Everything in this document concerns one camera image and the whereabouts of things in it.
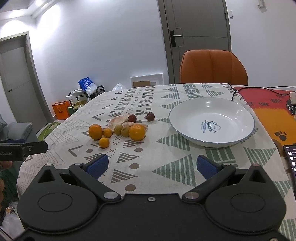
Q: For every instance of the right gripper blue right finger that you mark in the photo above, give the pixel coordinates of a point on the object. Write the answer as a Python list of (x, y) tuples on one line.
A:
[(216, 176)]

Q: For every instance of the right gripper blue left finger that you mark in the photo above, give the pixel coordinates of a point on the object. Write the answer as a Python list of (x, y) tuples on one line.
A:
[(87, 175)]

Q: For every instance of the small orange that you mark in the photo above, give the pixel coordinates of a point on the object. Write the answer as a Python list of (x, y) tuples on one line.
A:
[(107, 132), (104, 142)]

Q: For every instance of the large orange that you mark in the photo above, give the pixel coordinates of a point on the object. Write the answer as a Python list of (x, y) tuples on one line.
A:
[(95, 132), (137, 133)]

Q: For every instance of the green-yellow small fruit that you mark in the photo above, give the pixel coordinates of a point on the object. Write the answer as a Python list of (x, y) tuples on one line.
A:
[(117, 129), (125, 131)]

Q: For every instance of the peeled pomelo piece large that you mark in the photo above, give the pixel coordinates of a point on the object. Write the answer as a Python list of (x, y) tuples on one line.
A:
[(118, 120)]

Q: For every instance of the red jujube fruit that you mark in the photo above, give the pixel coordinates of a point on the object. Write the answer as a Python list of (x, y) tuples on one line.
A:
[(132, 118)]

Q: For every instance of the person's left hand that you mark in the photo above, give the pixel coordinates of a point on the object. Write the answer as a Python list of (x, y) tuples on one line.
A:
[(5, 165)]

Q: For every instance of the grey sofa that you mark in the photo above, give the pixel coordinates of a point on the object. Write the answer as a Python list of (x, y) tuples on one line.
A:
[(17, 131)]

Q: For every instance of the white enamel plate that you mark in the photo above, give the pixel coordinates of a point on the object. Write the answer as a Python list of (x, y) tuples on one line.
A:
[(212, 122)]

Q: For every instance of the grey side door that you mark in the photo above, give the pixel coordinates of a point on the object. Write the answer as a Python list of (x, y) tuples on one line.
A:
[(21, 83)]

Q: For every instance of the patterned white tablecloth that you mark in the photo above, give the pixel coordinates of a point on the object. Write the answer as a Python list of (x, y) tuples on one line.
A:
[(164, 161)]

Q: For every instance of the orange box on floor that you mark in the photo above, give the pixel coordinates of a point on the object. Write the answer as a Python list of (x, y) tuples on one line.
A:
[(61, 110)]

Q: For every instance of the smartphone black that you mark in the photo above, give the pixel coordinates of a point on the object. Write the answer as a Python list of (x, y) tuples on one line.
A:
[(290, 153)]

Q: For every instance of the blue white plastic bag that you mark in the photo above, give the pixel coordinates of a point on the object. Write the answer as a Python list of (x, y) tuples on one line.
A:
[(87, 85)]

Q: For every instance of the red orange cartoon mat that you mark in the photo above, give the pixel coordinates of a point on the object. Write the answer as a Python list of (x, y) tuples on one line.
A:
[(273, 109)]

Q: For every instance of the clear plastic bag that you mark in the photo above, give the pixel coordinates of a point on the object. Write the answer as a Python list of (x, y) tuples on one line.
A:
[(119, 87)]

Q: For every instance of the orange leather chair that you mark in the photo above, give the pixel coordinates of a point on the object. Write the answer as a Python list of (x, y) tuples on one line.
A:
[(212, 66)]

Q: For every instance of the white charger plug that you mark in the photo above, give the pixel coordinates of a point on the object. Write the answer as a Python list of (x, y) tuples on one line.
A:
[(293, 97)]

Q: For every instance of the black wire rack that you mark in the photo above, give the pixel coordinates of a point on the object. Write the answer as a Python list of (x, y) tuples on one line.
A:
[(80, 95)]

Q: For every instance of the grey door with handle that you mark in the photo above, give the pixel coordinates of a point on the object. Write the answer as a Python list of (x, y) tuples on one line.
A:
[(192, 25)]

